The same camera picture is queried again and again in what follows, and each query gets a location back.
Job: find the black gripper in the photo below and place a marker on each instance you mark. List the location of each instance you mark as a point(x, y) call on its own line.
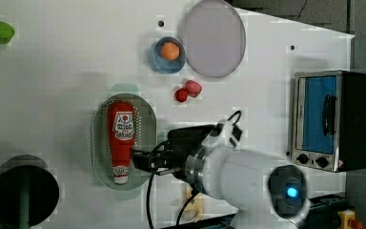
point(170, 156)

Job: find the red ketchup bottle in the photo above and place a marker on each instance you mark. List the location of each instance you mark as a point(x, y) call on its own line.
point(121, 138)

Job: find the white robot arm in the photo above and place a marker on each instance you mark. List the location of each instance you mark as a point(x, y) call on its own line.
point(268, 191)

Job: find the red toy strawberry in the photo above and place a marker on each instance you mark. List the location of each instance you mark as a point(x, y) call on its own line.
point(181, 95)

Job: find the pink toy strawberry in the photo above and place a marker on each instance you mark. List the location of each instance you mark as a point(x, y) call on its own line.
point(193, 88)

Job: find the blue bowl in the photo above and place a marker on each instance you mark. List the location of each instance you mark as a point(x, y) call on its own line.
point(161, 65)

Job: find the orange ball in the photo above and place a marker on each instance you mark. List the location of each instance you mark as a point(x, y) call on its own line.
point(170, 51)

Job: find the grey round plate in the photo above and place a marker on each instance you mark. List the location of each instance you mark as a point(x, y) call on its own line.
point(214, 37)

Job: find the black round stand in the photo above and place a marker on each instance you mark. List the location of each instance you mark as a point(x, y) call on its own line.
point(29, 192)

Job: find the silver toaster oven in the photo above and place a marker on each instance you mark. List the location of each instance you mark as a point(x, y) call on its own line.
point(329, 121)

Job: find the green toy pear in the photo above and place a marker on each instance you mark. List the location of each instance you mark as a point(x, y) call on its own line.
point(7, 32)

